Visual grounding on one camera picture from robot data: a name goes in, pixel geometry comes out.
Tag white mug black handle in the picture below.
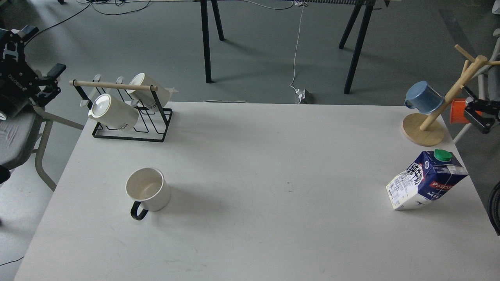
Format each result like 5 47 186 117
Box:
125 167 171 221

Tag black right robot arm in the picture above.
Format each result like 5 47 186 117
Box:
462 86 500 135

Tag black wire mug rack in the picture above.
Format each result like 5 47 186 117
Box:
70 78 173 142

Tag grey power adapter on floor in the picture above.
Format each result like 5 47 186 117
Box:
295 89 313 104

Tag blue white milk carton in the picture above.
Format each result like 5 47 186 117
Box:
386 149 468 210

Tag black cables on floor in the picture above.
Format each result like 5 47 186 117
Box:
23 0 157 43

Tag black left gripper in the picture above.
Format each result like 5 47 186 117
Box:
0 62 66 120

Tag white mug rear on rack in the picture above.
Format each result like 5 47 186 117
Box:
126 73 171 112

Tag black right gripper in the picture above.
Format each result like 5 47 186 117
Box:
462 86 500 135

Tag black table legs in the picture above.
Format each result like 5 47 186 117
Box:
339 0 376 94
199 0 225 84

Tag white mug on rack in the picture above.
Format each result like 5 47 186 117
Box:
88 94 139 132
126 73 171 112

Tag black table legs left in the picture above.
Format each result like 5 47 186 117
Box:
199 0 225 84

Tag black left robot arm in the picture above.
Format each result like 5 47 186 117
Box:
0 25 66 121

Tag grey chair left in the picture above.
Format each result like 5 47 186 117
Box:
0 105 84 191

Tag white cable on floor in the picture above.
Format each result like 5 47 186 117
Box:
203 0 309 104

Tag wooden mug tree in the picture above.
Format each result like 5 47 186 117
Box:
401 44 500 146

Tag blue mug on tree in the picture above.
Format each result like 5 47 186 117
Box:
405 81 445 114

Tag white mug front on rack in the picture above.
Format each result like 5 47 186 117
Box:
88 94 139 132

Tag black table legs right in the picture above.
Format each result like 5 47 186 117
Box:
339 0 376 94

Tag orange mug on tree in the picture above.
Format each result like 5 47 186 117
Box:
450 98 472 124

